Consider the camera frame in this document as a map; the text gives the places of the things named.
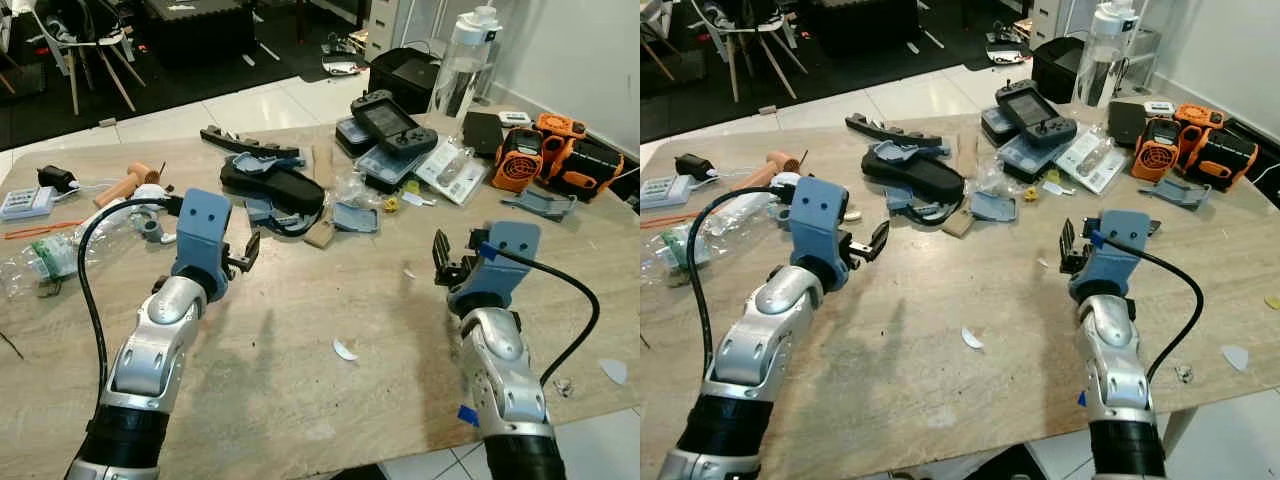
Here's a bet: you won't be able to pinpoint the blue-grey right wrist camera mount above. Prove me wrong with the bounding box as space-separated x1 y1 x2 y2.
1068 212 1153 301
447 222 542 311

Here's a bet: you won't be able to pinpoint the orange black power tool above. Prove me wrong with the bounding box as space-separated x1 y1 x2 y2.
1190 128 1260 192
555 138 626 202

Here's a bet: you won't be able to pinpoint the small black box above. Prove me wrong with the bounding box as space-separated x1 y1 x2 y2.
1108 100 1149 147
462 110 507 157

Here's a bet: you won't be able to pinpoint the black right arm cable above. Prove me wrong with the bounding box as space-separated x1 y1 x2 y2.
493 246 602 387
1100 236 1205 387

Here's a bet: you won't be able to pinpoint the long grey plastic bracket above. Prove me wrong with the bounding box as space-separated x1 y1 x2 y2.
502 190 577 222
1138 178 1214 212

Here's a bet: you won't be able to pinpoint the crushed clear plastic bottle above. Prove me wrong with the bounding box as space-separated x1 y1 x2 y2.
0 225 93 301
640 212 746 291

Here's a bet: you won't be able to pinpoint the flat wooden stick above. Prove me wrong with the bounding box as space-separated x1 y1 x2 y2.
955 130 980 182

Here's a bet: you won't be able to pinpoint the white power strip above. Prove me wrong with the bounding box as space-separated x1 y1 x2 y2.
640 175 694 212
0 185 57 222

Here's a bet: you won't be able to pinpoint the blue-grey small box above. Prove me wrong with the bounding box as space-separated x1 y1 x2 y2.
982 105 1021 149
335 117 376 159

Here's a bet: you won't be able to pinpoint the white chair wooden legs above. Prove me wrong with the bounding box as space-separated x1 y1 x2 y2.
15 0 137 114
690 0 803 103

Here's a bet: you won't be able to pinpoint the large black box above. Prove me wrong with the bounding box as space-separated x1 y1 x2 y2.
368 47 446 114
1030 37 1090 104

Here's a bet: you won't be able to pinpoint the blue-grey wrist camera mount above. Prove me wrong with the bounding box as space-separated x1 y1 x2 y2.
447 222 542 311
172 188 233 301
1068 212 1153 301
788 178 851 293

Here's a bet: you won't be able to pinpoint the clear blister package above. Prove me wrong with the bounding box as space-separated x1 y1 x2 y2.
415 135 490 207
1055 128 1130 197

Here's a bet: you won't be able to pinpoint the orange black round device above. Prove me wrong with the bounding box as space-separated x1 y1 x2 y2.
537 113 589 166
1172 103 1227 151

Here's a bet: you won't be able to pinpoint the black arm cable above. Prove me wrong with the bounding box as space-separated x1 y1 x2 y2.
77 197 187 401
687 187 797 377
1100 236 1205 387
493 246 602 387

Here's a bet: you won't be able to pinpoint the black pouch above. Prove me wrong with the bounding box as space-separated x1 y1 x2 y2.
220 158 327 218
862 145 967 207

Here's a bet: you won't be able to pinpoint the clear water bottle white cap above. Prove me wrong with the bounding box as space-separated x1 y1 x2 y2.
1075 0 1142 109
428 5 503 121

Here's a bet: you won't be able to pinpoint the wooden handle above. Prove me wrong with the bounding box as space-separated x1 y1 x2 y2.
730 150 802 197
95 162 157 209

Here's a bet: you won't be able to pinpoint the black white floor item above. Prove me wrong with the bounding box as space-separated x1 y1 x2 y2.
985 28 1032 67
320 35 372 77

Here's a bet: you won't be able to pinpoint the white drawer cabinet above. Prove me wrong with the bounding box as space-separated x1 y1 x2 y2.
364 0 402 62
1030 0 1067 50

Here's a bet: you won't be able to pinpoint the black handheld game console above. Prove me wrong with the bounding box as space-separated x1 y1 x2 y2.
350 90 439 157
995 80 1079 151

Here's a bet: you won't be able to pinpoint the small grey plastic part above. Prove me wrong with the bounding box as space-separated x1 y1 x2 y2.
333 200 382 234
970 190 1020 224

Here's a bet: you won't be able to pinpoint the orange device with fan grille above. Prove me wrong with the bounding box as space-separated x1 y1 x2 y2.
1132 118 1187 182
490 128 546 193

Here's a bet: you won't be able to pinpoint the clear plastic case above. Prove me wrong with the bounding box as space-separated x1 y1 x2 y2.
998 135 1076 184
355 140 432 194

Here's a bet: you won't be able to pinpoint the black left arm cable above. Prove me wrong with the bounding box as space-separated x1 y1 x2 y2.
687 187 797 377
77 197 187 401

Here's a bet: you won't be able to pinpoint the black cabinet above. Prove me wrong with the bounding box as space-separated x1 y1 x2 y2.
810 0 927 57
140 0 257 67

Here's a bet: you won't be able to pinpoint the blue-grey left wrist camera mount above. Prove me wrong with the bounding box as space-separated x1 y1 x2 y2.
172 188 233 301
788 178 851 293

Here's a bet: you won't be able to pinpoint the long black tool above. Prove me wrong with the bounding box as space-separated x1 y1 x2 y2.
200 125 302 162
845 113 944 150

